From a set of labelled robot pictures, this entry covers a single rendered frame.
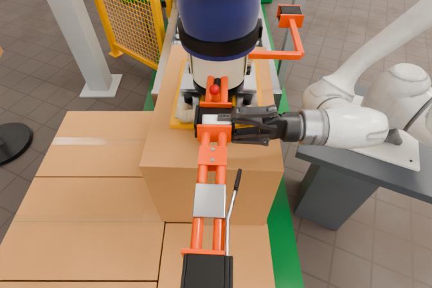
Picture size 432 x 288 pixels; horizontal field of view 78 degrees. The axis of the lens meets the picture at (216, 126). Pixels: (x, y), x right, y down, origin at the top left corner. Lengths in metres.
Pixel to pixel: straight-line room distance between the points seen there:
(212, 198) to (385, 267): 1.43
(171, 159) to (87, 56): 1.68
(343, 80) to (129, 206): 0.90
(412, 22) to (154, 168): 0.71
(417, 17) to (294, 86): 1.83
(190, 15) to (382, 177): 0.83
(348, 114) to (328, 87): 0.14
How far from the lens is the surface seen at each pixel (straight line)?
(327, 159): 1.07
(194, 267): 0.49
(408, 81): 1.05
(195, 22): 0.68
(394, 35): 0.77
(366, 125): 0.70
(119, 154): 1.33
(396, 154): 1.19
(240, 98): 0.88
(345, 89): 0.81
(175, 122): 0.82
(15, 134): 2.47
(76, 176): 1.34
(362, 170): 1.10
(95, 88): 2.53
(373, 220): 1.93
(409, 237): 1.99
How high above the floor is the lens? 1.57
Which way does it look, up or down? 49 degrees down
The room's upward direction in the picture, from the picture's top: straight up
